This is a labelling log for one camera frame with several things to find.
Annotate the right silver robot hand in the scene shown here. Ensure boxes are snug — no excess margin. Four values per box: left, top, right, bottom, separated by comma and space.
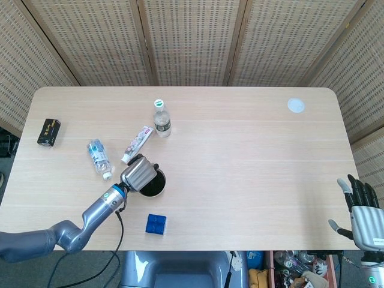
328, 174, 384, 250

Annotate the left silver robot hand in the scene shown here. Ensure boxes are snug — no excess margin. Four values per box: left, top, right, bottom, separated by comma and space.
119, 154, 160, 193

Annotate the black round cup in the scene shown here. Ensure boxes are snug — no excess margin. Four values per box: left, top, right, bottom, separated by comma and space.
138, 167, 168, 198

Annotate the white toothpaste tube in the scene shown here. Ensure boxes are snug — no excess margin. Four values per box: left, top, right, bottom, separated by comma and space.
121, 125, 154, 164

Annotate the blue label water bottle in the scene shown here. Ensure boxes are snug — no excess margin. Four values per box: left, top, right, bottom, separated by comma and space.
86, 139, 113, 181

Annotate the blue building block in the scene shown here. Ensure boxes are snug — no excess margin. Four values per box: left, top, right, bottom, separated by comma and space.
145, 213, 167, 236

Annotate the green label water bottle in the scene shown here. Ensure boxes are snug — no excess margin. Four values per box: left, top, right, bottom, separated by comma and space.
153, 98, 172, 139

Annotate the red crate of clutter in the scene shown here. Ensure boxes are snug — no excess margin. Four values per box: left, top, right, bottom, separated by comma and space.
265, 250, 338, 288

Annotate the black box gold print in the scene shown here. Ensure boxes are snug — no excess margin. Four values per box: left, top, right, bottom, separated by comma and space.
37, 118, 62, 148

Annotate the grey robot torso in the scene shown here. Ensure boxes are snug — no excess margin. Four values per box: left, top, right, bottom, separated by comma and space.
119, 250, 250, 288

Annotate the blue box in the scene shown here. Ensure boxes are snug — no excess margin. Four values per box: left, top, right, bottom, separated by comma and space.
246, 250, 265, 268

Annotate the yellow bag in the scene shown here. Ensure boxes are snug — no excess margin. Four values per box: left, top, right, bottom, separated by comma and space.
248, 268, 270, 288

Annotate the black equipment on floor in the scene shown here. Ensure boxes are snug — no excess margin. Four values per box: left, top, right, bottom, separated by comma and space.
0, 127, 19, 159

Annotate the white round table grommet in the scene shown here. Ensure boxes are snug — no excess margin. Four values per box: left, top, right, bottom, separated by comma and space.
287, 98, 307, 114

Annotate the woven folding screen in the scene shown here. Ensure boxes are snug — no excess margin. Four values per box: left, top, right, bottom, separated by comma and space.
0, 0, 384, 211

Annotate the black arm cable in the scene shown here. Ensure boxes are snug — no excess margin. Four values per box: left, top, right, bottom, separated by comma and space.
47, 197, 128, 288

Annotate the white bracket plate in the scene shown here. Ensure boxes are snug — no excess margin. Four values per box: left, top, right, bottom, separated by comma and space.
229, 251, 243, 273

